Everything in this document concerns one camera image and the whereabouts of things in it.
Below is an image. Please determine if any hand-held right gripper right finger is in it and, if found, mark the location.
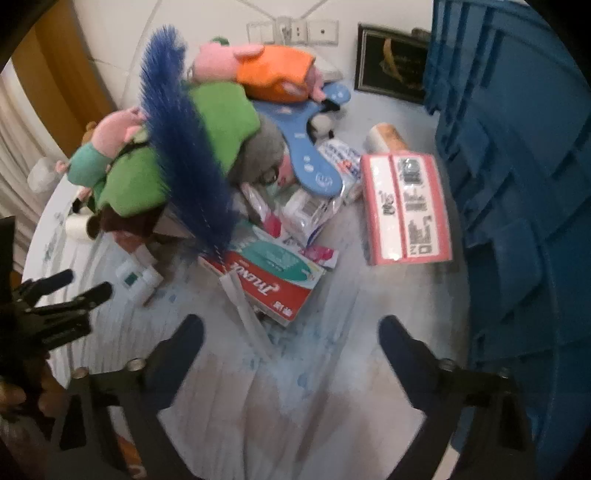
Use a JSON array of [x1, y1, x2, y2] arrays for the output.
[[378, 315, 539, 480]]

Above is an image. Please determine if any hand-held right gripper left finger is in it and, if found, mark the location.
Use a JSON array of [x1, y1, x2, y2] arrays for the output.
[[46, 314, 206, 480]]

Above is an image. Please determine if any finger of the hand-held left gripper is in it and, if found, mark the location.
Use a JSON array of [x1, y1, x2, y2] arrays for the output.
[[11, 270, 75, 301], [28, 282, 114, 319]]

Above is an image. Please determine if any maroon knit hat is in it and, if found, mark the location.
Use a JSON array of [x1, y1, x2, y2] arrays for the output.
[[95, 205, 167, 238]]

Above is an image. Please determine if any blue bristle brush white handle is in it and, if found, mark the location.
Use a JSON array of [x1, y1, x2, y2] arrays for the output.
[[137, 25, 275, 363]]

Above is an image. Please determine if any blue plastic crate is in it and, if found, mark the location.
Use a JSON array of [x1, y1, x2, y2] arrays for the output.
[[422, 0, 591, 480]]

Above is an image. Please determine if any person's left hand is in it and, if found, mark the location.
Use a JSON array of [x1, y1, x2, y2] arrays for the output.
[[0, 381, 28, 421]]

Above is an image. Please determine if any small white teal box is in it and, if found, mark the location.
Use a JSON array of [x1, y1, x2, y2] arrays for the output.
[[115, 261, 164, 305]]

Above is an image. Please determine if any white roll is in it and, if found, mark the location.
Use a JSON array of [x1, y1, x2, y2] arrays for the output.
[[65, 213, 95, 243]]

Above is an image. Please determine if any red medicine box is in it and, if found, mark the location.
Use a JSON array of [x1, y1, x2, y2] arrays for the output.
[[198, 251, 324, 328]]

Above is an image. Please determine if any white plastic bag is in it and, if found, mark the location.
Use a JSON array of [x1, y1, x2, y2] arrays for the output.
[[27, 157, 70, 192]]

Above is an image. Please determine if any pink sachet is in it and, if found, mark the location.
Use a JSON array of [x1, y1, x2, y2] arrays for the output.
[[300, 244, 340, 268]]

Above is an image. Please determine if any teal green medicine box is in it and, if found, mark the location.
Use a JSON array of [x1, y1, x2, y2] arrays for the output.
[[228, 228, 326, 289]]

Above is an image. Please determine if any pig plush teal dress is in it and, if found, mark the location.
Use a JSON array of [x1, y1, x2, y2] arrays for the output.
[[55, 106, 153, 204]]

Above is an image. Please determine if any white curtain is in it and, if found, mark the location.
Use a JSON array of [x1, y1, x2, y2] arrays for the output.
[[0, 74, 58, 273]]

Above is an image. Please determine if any pink tissue pack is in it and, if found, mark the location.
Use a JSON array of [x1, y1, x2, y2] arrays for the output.
[[360, 152, 453, 266]]

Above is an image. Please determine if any pink white packet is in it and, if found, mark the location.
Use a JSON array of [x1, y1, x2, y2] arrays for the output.
[[240, 182, 282, 238]]

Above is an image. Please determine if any clear wrapped white box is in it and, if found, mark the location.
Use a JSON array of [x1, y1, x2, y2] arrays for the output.
[[279, 187, 345, 247]]

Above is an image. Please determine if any blue white printed packet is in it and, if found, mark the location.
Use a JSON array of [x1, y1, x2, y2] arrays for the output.
[[316, 138, 363, 204]]

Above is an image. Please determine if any white bottle orange label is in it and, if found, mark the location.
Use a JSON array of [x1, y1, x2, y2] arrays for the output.
[[367, 122, 409, 153]]

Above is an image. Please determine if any grey cloth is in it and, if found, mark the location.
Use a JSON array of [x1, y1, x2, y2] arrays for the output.
[[228, 115, 287, 183]]

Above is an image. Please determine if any orange wooden panel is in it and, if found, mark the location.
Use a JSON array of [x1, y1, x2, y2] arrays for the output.
[[11, 0, 122, 121]]

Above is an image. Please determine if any black white plush toy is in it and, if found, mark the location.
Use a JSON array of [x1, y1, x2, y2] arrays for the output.
[[308, 99, 345, 139]]

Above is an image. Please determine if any pig plush orange dress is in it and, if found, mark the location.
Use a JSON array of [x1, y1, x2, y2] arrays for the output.
[[191, 37, 326, 103]]

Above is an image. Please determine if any white wall switch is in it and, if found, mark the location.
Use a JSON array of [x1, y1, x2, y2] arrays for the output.
[[247, 21, 273, 44]]

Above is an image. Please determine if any white wall socket plate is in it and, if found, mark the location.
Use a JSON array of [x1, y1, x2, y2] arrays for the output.
[[307, 19, 340, 47]]

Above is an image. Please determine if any white wall socket with plug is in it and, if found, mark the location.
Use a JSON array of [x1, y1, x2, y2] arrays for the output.
[[274, 17, 308, 44]]

